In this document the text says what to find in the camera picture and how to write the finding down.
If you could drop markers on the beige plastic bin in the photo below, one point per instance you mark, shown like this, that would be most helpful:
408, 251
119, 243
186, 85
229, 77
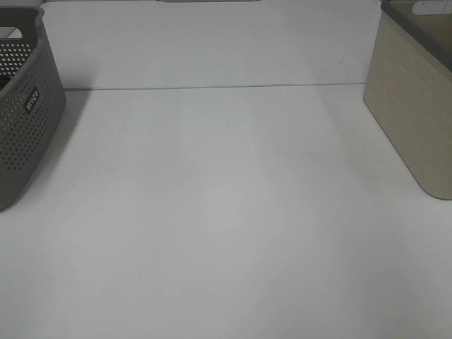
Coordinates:
408, 88

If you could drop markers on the grey perforated plastic basket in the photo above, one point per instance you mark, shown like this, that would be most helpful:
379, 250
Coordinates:
32, 99

